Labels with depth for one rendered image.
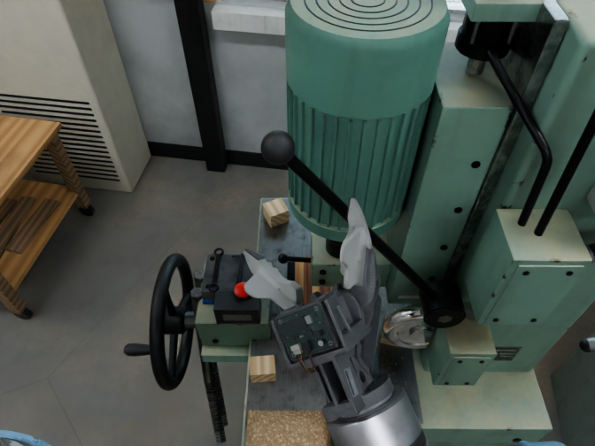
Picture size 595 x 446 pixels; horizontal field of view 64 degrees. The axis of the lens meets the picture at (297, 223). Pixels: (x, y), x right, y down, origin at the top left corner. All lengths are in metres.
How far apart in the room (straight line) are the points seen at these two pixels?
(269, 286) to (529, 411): 0.68
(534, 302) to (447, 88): 0.29
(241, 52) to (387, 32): 1.70
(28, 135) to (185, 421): 1.25
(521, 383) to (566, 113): 0.67
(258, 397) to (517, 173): 0.56
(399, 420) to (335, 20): 0.40
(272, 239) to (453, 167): 0.54
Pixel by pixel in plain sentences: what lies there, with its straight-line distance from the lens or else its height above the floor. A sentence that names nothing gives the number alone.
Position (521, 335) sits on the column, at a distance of 0.95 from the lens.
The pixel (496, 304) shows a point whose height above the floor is 1.21.
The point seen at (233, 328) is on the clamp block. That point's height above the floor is 0.94.
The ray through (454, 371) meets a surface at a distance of 0.81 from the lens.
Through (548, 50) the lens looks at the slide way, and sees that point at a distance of 0.55.
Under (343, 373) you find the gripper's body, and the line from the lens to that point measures 0.48.
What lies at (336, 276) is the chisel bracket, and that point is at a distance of 0.85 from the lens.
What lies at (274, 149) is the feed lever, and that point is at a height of 1.43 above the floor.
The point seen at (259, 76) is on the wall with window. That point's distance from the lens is 2.22.
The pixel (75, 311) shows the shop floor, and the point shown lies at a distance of 2.20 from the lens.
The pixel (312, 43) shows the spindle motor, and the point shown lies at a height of 1.49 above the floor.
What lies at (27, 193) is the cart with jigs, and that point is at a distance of 2.47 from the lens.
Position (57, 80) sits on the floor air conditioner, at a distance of 2.23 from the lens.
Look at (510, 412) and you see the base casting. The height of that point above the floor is 0.80.
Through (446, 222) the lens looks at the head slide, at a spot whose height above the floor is 1.22.
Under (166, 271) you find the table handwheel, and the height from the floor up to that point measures 0.95.
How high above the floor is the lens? 1.74
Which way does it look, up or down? 50 degrees down
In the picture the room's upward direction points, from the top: straight up
